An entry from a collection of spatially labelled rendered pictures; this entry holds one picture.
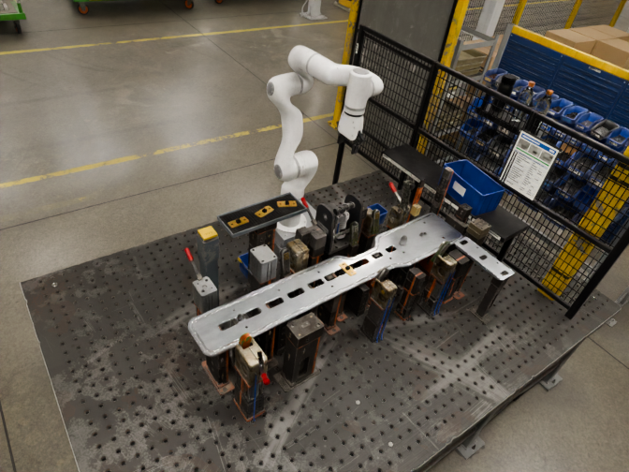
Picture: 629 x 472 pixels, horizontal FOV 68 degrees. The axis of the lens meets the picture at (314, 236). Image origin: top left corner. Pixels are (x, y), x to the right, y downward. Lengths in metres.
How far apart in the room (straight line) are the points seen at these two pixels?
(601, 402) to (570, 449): 0.45
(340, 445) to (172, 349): 0.79
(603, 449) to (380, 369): 1.59
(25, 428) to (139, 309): 0.94
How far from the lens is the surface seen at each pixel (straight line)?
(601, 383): 3.58
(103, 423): 1.98
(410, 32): 4.32
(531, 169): 2.53
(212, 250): 1.93
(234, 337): 1.75
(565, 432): 3.22
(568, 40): 6.12
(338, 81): 1.94
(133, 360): 2.10
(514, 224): 2.57
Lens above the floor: 2.40
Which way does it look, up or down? 41 degrees down
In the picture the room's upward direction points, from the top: 9 degrees clockwise
